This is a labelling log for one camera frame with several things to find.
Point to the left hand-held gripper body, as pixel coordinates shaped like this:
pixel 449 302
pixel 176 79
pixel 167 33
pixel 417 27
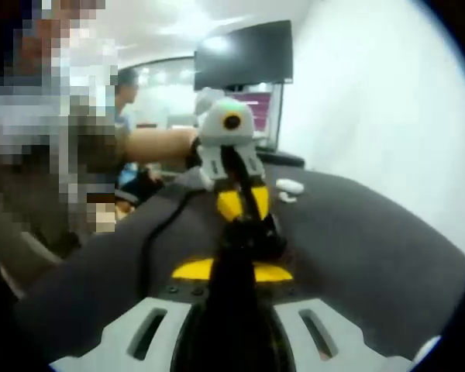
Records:
pixel 213 128

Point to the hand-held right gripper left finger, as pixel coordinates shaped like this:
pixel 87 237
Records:
pixel 116 345

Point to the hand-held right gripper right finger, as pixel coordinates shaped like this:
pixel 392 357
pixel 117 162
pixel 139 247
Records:
pixel 345 345

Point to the white charging case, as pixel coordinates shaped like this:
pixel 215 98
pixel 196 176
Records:
pixel 290 185

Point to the white stem earphone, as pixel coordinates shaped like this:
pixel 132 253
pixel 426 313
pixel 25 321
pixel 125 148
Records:
pixel 288 197

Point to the black charging case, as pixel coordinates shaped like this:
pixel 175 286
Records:
pixel 267 240

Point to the laptop with purple screen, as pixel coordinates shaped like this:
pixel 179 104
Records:
pixel 261 112

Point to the black monitor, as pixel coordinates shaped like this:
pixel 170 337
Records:
pixel 248 54

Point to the black table mat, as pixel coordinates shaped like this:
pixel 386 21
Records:
pixel 372 240

